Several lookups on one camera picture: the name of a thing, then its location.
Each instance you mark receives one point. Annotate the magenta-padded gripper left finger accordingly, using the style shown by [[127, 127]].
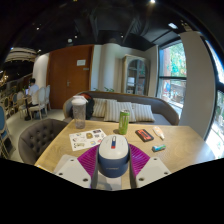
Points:
[[71, 170]]

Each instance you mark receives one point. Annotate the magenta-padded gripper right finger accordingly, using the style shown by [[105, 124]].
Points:
[[151, 170]]

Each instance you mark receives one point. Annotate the white and navy computer mouse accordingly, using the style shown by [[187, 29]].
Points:
[[113, 153]]

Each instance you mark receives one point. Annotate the green and blue lighter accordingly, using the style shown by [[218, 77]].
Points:
[[158, 148]]

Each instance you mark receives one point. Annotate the white sticker sheet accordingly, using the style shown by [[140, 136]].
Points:
[[86, 139]]

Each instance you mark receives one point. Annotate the black and red flat box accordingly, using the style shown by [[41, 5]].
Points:
[[144, 135]]

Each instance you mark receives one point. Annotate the white tube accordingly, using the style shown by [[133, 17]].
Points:
[[158, 132]]

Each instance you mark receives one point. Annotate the grey tufted armchair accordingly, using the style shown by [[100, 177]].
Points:
[[38, 138]]

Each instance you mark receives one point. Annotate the green drink can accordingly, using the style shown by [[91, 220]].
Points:
[[124, 122]]

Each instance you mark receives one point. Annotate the clear shaker bottle white lid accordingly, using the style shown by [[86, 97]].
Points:
[[79, 115]]

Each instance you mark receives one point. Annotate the striped cushion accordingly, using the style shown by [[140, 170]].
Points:
[[144, 113], [99, 107], [111, 111]]

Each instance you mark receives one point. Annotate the brown curved sofa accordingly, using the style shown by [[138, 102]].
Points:
[[165, 110]]

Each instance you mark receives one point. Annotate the black and orange backpack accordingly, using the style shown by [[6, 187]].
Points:
[[90, 106]]

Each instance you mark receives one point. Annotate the group of white chairs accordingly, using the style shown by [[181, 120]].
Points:
[[41, 98]]

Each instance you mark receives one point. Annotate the blue chair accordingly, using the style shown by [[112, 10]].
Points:
[[3, 128]]

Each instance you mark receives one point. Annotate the brown wooden door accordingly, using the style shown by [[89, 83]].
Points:
[[66, 83]]

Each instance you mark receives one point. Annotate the person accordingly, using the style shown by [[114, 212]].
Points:
[[33, 91]]

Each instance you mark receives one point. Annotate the black framed window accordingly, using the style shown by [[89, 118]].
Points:
[[173, 76]]

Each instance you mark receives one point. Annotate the glass door wooden cabinet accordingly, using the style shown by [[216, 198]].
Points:
[[136, 75]]

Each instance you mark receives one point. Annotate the white door sign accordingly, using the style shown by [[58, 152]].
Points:
[[81, 62]]

